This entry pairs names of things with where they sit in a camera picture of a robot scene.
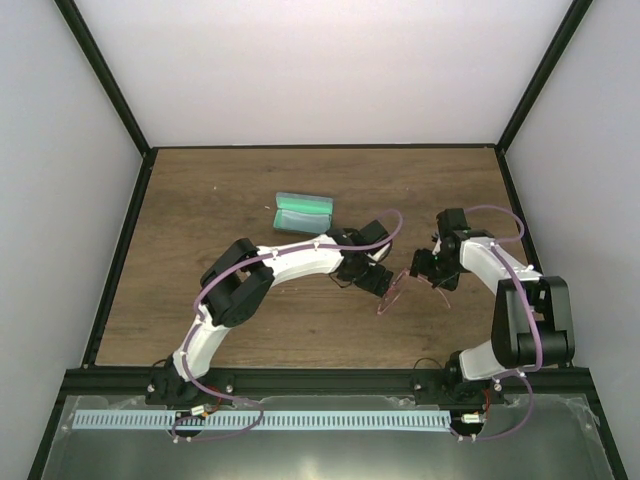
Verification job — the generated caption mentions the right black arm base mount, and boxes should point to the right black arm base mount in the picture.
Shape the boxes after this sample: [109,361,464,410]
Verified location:
[411,366,495,406]

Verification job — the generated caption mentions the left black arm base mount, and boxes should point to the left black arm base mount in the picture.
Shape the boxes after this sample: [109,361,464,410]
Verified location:
[145,365,235,407]

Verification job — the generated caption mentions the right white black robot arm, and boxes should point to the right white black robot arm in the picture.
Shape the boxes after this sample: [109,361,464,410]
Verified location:
[410,207,575,403]

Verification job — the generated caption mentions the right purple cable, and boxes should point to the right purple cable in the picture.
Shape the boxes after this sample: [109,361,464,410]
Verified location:
[452,203,546,443]

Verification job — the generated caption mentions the light blue slotted cable duct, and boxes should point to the light blue slotted cable duct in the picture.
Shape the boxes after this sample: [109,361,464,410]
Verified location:
[71,410,451,432]

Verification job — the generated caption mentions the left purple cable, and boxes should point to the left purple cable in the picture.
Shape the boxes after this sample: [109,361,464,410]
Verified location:
[171,208,405,444]

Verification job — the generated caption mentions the black aluminium frame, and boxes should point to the black aluminium frame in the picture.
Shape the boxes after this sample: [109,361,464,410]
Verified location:
[25,0,629,480]

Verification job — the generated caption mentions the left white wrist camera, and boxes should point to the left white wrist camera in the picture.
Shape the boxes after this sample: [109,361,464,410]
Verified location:
[370,243,392,262]

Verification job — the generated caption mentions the light blue cleaning cloth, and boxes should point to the light blue cleaning cloth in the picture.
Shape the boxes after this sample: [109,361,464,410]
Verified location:
[277,210,331,235]

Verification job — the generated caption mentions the pink transparent sunglasses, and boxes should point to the pink transparent sunglasses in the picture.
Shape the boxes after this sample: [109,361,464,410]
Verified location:
[376,268,451,315]

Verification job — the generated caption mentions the shiny metal front plate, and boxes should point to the shiny metal front plate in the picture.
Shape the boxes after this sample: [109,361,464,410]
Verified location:
[43,395,613,479]

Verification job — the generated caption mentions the blue green glasses case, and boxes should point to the blue green glasses case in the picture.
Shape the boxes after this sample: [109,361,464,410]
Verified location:
[273,192,334,235]

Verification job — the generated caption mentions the purple cable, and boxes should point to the purple cable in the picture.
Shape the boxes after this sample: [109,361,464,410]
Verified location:
[452,203,546,443]
[171,208,405,444]

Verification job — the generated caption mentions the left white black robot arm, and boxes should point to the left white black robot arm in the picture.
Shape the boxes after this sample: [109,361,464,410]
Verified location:
[166,220,401,404]

